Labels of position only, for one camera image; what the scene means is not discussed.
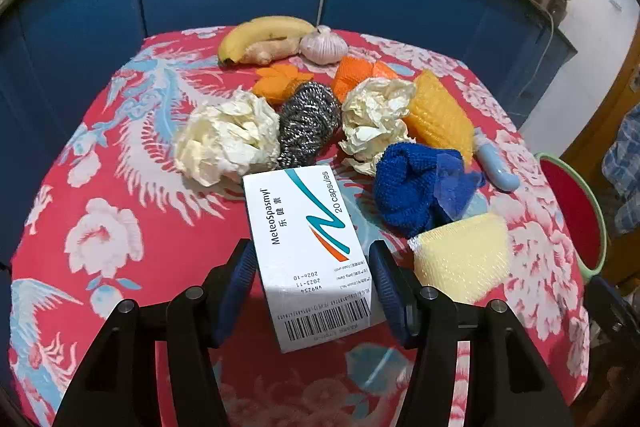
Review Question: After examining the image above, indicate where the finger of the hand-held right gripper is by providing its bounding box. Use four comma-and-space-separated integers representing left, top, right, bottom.
586, 276, 640, 358

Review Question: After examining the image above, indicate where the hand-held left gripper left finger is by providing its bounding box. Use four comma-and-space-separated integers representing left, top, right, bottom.
52, 238, 258, 427

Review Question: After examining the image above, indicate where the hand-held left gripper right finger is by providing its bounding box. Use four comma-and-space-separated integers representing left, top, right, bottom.
368, 239, 576, 427

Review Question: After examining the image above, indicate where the white medicine box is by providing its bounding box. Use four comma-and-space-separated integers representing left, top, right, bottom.
241, 164, 386, 354

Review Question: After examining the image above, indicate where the pale yellow sponge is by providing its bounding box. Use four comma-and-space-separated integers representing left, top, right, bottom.
407, 213, 512, 305

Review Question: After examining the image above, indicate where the blue knitted cloth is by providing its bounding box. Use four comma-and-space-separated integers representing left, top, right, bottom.
374, 143, 485, 238

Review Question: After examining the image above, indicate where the red basin with green rim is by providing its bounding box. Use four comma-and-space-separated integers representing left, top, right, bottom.
534, 152, 608, 280

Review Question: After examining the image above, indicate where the cream paper ball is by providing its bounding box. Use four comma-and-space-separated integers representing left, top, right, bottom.
339, 77, 417, 178
173, 90, 282, 188

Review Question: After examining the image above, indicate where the light blue plastic tube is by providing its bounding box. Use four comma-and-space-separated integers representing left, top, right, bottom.
470, 129, 521, 192

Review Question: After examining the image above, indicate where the steel wool scourer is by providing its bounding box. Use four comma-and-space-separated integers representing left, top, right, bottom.
276, 82, 343, 168

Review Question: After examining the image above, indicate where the orange mesh scrubbing pad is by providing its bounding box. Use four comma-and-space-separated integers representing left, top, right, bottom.
402, 69, 476, 168

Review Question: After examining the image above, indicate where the orange peel piece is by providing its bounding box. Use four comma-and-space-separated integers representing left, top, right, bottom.
331, 58, 401, 104
251, 66, 316, 105

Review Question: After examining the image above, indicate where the red floral printed tablecloth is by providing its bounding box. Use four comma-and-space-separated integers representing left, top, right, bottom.
7, 27, 591, 427

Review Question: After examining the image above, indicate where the blue checked cloth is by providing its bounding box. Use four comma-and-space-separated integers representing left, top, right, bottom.
602, 104, 640, 208

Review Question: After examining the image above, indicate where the ginger root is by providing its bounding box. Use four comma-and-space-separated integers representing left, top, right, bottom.
242, 36, 302, 64

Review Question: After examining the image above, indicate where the garlic bulb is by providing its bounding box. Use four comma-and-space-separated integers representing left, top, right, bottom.
299, 25, 350, 64

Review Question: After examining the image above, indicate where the yellow banana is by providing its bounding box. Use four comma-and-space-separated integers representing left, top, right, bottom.
218, 16, 317, 68

